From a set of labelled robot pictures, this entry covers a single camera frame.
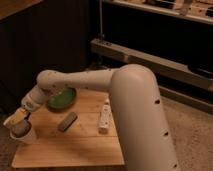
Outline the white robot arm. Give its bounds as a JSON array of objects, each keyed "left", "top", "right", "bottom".
[{"left": 10, "top": 64, "right": 180, "bottom": 171}]

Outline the thin metal pole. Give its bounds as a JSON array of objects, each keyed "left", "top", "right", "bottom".
[{"left": 99, "top": 0, "right": 104, "bottom": 41}]

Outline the grey metal shelf frame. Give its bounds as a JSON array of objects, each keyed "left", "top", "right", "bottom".
[{"left": 91, "top": 0, "right": 213, "bottom": 114}]

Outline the dark grey rectangular block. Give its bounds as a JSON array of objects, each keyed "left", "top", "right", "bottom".
[{"left": 58, "top": 112, "right": 78, "bottom": 132}]

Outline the green ceramic bowl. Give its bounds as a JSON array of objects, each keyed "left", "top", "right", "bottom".
[{"left": 47, "top": 88, "right": 77, "bottom": 110}]

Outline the white remote control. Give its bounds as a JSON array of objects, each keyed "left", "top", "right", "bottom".
[{"left": 98, "top": 99, "right": 111, "bottom": 134}]

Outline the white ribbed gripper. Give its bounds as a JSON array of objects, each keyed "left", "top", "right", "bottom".
[{"left": 12, "top": 94, "right": 43, "bottom": 122}]

